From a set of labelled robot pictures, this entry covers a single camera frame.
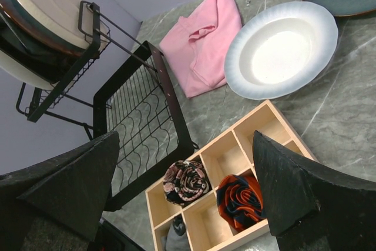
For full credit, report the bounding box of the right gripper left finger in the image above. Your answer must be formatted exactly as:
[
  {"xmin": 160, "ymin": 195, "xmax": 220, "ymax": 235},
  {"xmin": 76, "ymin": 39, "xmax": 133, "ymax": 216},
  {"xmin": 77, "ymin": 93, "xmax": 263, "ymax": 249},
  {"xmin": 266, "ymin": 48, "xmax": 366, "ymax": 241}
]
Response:
[{"xmin": 1, "ymin": 131, "xmax": 119, "ymax": 250}]

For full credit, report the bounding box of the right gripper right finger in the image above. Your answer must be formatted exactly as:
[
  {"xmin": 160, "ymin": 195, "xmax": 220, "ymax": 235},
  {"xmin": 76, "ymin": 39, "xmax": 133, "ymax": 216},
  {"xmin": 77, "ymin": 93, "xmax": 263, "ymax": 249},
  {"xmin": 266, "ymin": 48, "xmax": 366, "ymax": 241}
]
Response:
[{"xmin": 253, "ymin": 131, "xmax": 375, "ymax": 250}]

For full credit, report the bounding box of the white deep plate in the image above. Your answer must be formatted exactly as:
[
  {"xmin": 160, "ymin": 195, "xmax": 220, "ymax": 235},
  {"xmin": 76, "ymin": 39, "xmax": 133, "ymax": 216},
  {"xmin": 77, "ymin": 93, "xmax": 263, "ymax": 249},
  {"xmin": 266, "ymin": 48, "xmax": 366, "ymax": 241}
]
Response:
[{"xmin": 224, "ymin": 1, "xmax": 338, "ymax": 101}]

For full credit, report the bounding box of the white round plate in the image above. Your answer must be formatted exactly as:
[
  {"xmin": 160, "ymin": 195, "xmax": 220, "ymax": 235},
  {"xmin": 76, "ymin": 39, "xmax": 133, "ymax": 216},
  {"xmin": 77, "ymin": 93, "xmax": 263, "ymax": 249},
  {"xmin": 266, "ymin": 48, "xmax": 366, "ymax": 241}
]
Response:
[{"xmin": 1, "ymin": 51, "xmax": 66, "ymax": 91}]

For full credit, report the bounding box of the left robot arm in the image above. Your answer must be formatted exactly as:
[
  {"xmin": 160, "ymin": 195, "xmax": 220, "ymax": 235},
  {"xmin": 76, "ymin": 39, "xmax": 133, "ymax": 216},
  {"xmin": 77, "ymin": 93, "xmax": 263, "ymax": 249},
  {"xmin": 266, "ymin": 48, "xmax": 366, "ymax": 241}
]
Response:
[{"xmin": 88, "ymin": 218, "xmax": 143, "ymax": 250}]

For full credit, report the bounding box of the orange and black rolled tie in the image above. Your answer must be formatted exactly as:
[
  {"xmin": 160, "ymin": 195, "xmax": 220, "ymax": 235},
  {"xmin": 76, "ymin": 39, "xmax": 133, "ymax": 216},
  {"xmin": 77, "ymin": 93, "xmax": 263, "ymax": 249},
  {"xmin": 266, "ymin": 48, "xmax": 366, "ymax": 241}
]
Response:
[{"xmin": 217, "ymin": 175, "xmax": 266, "ymax": 232}]

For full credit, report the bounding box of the wooden compartment tray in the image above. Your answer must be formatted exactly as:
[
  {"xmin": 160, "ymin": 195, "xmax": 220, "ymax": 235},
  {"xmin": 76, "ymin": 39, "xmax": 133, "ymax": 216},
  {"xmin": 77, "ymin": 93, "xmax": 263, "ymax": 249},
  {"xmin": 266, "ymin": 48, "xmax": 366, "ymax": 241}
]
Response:
[{"xmin": 145, "ymin": 100, "xmax": 316, "ymax": 250}]

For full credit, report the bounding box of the floral rolled tie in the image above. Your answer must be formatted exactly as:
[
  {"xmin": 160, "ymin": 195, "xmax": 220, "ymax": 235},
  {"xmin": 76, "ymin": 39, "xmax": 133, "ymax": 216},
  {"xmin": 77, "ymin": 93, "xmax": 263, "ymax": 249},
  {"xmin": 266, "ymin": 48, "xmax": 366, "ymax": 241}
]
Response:
[{"xmin": 163, "ymin": 160, "xmax": 210, "ymax": 206}]

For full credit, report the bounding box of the grey rolled cloth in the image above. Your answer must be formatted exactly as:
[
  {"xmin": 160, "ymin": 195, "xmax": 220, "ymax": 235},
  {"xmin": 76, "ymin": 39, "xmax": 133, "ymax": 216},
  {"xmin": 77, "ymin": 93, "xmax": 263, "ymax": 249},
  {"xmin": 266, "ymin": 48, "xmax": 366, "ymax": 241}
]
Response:
[{"xmin": 163, "ymin": 215, "xmax": 190, "ymax": 251}]

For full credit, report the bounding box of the black ribbed plate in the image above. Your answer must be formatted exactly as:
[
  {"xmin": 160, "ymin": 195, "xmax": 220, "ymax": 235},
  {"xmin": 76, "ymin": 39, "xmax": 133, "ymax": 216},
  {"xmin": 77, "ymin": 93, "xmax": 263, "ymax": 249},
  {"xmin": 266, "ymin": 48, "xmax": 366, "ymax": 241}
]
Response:
[{"xmin": 1, "ymin": 19, "xmax": 76, "ymax": 83}]

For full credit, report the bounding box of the pale green plate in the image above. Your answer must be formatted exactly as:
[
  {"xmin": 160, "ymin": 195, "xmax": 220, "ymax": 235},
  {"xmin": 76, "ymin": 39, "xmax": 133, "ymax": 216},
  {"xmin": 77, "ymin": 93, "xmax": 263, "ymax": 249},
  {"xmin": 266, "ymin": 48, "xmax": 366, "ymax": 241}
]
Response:
[{"xmin": 16, "ymin": 0, "xmax": 99, "ymax": 49}]

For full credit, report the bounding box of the brown rimmed dark plate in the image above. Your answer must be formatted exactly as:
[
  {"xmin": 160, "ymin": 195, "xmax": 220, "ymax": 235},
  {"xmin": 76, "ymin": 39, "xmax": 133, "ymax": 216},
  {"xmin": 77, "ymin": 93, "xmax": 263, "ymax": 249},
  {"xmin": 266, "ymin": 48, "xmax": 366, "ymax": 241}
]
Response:
[{"xmin": 1, "ymin": 0, "xmax": 85, "ymax": 57}]

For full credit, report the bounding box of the pink folded cloth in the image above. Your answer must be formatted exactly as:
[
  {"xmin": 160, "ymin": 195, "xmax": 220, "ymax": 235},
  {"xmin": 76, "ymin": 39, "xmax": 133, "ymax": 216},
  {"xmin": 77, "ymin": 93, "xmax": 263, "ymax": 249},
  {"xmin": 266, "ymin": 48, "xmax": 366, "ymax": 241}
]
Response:
[{"xmin": 159, "ymin": 0, "xmax": 242, "ymax": 98}]

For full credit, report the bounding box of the black wire dish rack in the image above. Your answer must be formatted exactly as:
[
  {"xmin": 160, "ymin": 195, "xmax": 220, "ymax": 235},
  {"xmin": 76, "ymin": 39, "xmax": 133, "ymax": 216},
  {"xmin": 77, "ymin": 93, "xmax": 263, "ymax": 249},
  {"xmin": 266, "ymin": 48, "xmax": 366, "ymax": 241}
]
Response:
[{"xmin": 16, "ymin": 1, "xmax": 198, "ymax": 212}]

